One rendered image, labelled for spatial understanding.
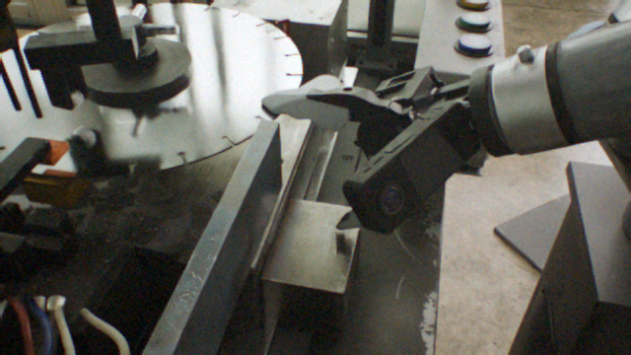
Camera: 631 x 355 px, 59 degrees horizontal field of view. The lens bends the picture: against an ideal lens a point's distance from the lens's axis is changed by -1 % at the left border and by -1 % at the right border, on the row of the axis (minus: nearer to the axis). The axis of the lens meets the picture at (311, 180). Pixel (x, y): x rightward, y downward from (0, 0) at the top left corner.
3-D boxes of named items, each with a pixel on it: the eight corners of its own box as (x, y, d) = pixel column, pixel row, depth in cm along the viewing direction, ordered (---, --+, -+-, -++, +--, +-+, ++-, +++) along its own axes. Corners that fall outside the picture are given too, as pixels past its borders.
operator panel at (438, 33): (416, 66, 97) (428, -19, 87) (481, 74, 95) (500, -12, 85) (400, 166, 76) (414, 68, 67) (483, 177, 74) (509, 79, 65)
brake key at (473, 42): (456, 46, 73) (459, 32, 72) (488, 49, 72) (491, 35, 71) (455, 60, 70) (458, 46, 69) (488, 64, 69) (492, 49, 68)
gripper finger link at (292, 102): (285, 79, 55) (374, 106, 52) (254, 108, 50) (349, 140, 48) (286, 50, 52) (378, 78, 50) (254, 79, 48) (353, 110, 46)
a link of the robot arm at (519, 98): (573, 166, 39) (534, 63, 36) (509, 177, 42) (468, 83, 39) (583, 112, 44) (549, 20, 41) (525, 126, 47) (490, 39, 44)
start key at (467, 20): (457, 24, 78) (460, 10, 77) (487, 27, 77) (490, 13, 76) (456, 35, 75) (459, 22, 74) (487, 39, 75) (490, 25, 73)
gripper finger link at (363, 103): (312, 116, 50) (402, 147, 48) (303, 126, 49) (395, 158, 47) (315, 71, 47) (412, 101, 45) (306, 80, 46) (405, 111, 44)
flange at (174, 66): (76, 107, 51) (68, 84, 49) (83, 51, 59) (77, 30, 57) (198, 92, 53) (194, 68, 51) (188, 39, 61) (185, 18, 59)
